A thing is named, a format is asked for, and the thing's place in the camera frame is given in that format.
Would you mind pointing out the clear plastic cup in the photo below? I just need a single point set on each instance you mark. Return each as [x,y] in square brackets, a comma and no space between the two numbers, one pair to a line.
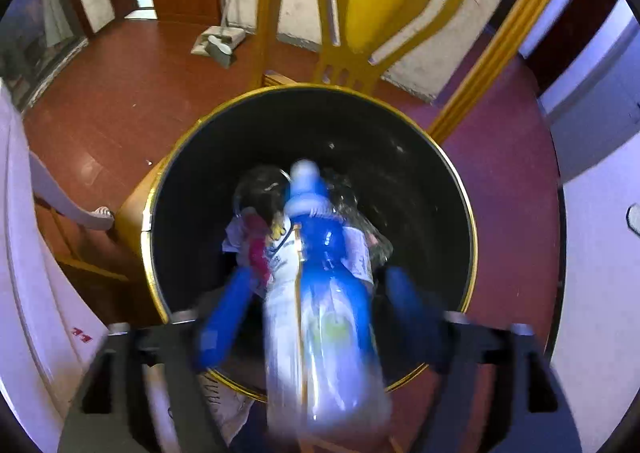
[260,188]

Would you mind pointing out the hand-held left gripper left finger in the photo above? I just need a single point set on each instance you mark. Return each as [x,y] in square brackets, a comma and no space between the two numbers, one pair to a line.
[225,313]

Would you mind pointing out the black gold-rimmed trash bin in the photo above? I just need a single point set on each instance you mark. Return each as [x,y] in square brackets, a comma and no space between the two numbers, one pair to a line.
[400,173]

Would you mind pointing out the white curved table leg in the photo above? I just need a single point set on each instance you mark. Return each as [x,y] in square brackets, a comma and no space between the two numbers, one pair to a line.
[65,203]

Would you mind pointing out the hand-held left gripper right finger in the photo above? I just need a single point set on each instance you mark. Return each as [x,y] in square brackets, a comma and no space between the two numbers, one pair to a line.
[410,313]

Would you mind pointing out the blue plastic drink bottle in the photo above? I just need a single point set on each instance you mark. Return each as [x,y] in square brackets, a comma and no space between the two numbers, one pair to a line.
[325,308]

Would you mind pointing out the dark sliding glass door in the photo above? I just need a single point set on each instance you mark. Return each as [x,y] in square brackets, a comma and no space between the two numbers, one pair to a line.
[30,33]

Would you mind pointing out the broom and dustpan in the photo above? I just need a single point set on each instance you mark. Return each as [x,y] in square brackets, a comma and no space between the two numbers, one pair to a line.
[220,40]

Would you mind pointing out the white printed paper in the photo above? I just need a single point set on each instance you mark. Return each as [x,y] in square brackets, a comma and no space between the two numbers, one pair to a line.
[225,405]

